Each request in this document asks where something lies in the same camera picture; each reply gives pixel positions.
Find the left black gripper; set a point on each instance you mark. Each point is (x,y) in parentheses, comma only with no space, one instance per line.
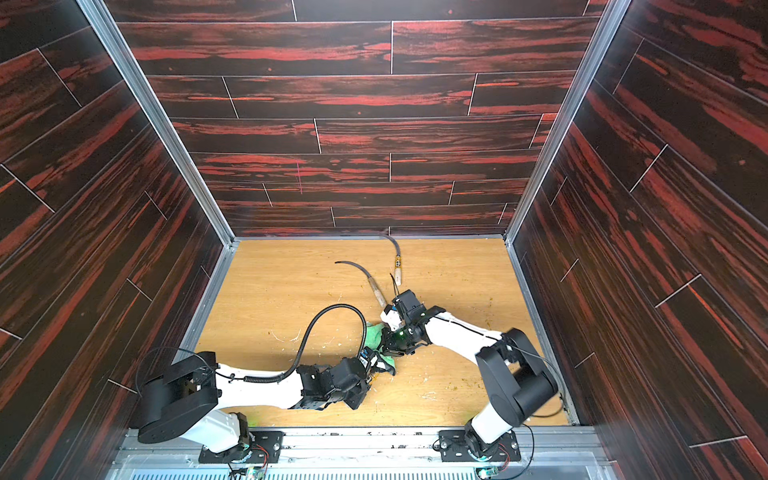
(363,390)

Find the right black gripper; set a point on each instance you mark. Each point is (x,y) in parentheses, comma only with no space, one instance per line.
(397,339)

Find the green microfibre rag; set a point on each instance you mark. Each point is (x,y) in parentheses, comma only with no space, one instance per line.
(374,339)

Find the sickle with yellow label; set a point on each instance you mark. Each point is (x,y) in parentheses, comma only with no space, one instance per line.
(397,267)

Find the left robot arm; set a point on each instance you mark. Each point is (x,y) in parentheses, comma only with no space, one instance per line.
(190,398)

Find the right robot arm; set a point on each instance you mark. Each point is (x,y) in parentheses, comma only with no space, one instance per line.
(517,380)

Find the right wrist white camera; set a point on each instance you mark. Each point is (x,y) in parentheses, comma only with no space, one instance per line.
(391,318)

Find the wrist white camera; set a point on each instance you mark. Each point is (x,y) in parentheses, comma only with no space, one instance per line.
(391,318)
(366,356)

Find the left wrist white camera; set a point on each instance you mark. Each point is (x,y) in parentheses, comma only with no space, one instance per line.
(366,356)

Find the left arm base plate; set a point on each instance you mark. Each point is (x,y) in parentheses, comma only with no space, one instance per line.
(259,447)

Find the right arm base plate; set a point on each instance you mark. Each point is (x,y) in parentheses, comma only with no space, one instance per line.
(460,445)

